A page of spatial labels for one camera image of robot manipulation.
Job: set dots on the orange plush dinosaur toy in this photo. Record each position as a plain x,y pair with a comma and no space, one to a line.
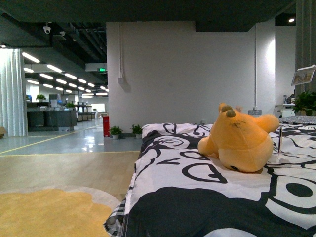
240,141

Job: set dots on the small potted plant right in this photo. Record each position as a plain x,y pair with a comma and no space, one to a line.
137,130

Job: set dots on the small potted plant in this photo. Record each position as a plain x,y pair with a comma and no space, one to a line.
137,130
115,132

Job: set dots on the small potted plant left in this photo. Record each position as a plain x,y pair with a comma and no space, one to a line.
115,132

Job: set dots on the red fire extinguisher cabinet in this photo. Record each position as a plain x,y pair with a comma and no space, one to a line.
106,126

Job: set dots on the black and white duvet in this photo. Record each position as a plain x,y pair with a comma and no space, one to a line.
177,192

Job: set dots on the dark reception counter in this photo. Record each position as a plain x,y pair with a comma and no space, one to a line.
42,117

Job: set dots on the white toy hang tag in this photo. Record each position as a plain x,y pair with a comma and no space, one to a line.
277,138

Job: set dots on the yellow and grey rug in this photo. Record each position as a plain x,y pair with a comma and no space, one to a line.
68,211

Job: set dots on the grey checkered pillow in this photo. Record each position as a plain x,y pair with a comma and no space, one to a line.
295,120

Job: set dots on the white curtain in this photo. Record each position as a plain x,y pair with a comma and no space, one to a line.
13,112

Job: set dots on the large green potted plant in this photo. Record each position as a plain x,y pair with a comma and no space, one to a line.
306,101

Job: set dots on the framed picture sign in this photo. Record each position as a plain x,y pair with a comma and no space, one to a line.
303,75

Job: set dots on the grey wall socket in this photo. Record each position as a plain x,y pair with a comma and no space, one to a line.
255,112

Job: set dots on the white security camera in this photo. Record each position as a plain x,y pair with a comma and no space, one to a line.
47,29

